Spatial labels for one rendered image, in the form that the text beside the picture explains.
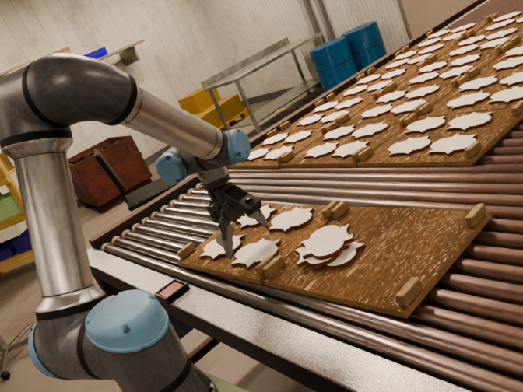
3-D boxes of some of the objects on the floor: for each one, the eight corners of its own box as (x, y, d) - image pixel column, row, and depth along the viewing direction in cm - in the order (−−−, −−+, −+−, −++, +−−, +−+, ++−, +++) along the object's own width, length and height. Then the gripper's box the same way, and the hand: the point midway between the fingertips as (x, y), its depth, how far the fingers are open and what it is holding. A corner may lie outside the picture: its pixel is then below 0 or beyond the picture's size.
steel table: (342, 85, 777) (320, 24, 746) (261, 140, 667) (232, 71, 637) (308, 92, 829) (286, 36, 799) (229, 145, 719) (200, 82, 689)
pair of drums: (401, 71, 698) (383, 15, 673) (359, 102, 637) (338, 42, 612) (363, 80, 746) (345, 29, 722) (321, 109, 685) (300, 54, 660)
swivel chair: (179, 221, 502) (130, 128, 469) (221, 219, 456) (171, 117, 424) (130, 259, 461) (73, 160, 428) (171, 261, 415) (111, 151, 383)
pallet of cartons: (222, 122, 909) (205, 85, 886) (258, 114, 835) (240, 73, 812) (166, 156, 831) (145, 117, 808) (200, 152, 758) (179, 107, 735)
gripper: (231, 162, 141) (260, 222, 147) (177, 198, 130) (210, 262, 136) (250, 160, 134) (279, 224, 140) (194, 198, 123) (228, 265, 129)
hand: (251, 244), depth 136 cm, fingers open, 14 cm apart
